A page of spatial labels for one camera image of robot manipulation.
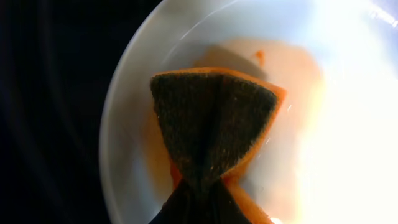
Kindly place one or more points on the round black serving tray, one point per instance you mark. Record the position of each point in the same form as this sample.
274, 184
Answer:
57, 60

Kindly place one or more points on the orange green scrub sponge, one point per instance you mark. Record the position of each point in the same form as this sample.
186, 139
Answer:
213, 121

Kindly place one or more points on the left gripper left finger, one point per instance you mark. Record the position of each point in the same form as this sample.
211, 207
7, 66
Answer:
180, 208

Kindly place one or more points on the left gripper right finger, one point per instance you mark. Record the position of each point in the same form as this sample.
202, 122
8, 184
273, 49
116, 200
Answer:
219, 207

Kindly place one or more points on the light green plate rear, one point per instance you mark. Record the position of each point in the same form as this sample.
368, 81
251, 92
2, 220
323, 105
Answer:
331, 154

